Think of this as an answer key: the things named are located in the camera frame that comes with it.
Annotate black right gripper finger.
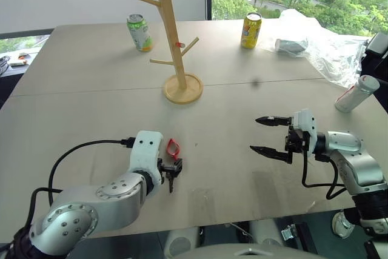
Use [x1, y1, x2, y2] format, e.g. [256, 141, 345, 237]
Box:
[249, 145, 293, 166]
[255, 115, 294, 127]

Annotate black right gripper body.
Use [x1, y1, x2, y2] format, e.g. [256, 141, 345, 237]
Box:
[284, 125, 310, 154]

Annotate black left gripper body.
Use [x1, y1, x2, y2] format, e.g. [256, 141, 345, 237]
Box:
[157, 158, 177, 181]

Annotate red keychain loop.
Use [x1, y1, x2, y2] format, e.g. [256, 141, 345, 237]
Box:
[166, 138, 181, 160]

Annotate wooden tree stand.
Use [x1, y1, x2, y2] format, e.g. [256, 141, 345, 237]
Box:
[123, 0, 204, 105]

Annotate white rounded shape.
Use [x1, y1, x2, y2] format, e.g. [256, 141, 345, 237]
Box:
[164, 227, 200, 258]

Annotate white bottle with red label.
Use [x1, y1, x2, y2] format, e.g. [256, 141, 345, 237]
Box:
[334, 75, 381, 114]

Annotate silver metal clamp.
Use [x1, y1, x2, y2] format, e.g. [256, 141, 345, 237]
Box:
[281, 223, 298, 241]

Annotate clear plastic bag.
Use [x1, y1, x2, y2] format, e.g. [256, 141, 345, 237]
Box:
[259, 8, 372, 89]

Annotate yellow drink can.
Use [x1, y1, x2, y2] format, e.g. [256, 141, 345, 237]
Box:
[240, 12, 263, 50]

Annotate white shoe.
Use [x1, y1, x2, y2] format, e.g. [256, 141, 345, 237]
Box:
[330, 209, 355, 238]

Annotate grey rounded robot torso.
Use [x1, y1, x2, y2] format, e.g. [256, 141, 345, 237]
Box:
[173, 242, 330, 259]

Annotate green drink can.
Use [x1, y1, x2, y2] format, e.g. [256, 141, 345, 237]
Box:
[126, 13, 154, 52]

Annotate white and orange tool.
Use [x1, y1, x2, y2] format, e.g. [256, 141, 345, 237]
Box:
[8, 53, 30, 67]

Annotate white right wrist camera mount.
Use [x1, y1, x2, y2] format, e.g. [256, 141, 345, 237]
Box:
[292, 109, 318, 158]

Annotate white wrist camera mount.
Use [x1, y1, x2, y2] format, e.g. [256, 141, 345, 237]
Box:
[127, 130, 164, 196]
[292, 109, 318, 158]

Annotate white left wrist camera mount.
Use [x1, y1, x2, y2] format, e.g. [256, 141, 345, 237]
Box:
[127, 130, 164, 196]

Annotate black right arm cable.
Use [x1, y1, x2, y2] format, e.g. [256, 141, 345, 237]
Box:
[301, 149, 347, 201]

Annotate black cable bundle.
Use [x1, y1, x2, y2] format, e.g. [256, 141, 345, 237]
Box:
[0, 55, 13, 76]

